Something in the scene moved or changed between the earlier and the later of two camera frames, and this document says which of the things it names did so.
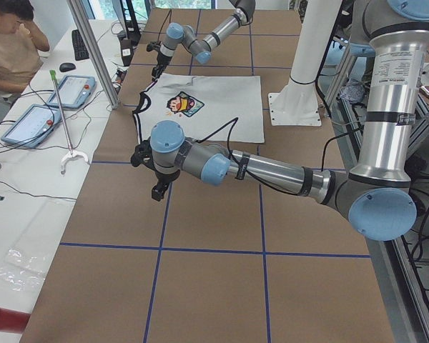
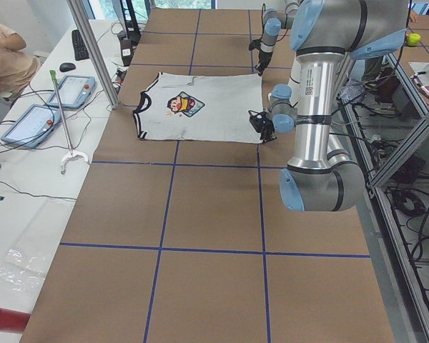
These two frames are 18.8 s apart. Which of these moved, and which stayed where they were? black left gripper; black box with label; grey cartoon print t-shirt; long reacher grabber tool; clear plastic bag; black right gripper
Moved: black left gripper; black right gripper
Stayed: long reacher grabber tool; black box with label; clear plastic bag; grey cartoon print t-shirt
